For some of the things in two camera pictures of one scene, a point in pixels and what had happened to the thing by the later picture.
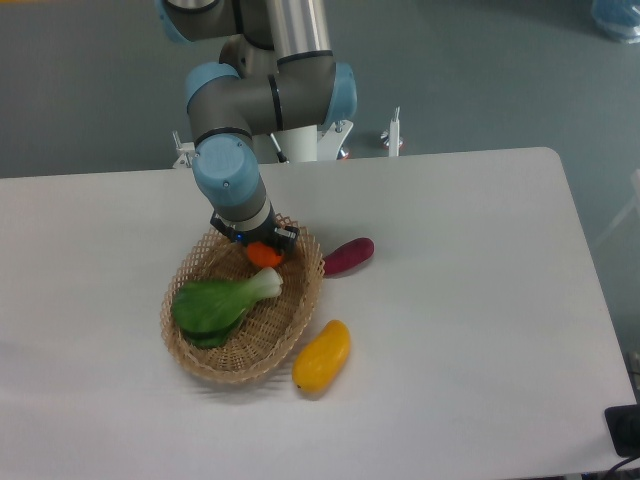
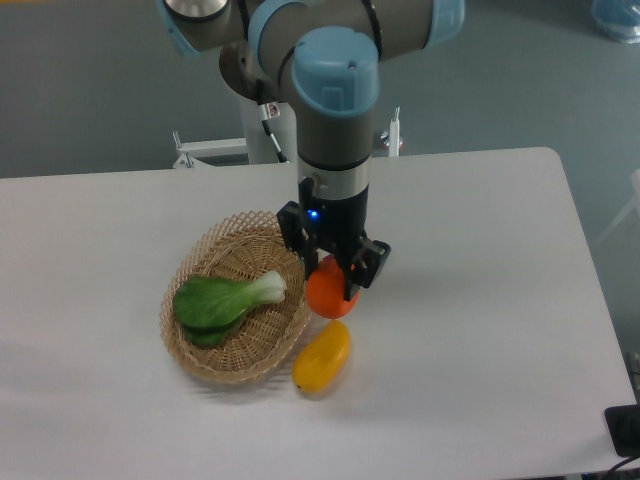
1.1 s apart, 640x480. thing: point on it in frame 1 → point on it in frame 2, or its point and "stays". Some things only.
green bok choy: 208,312 stays
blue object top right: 620,17 stays
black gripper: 283,239 → 334,225
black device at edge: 623,425 stays
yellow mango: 321,361 stays
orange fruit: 263,255 → 325,290
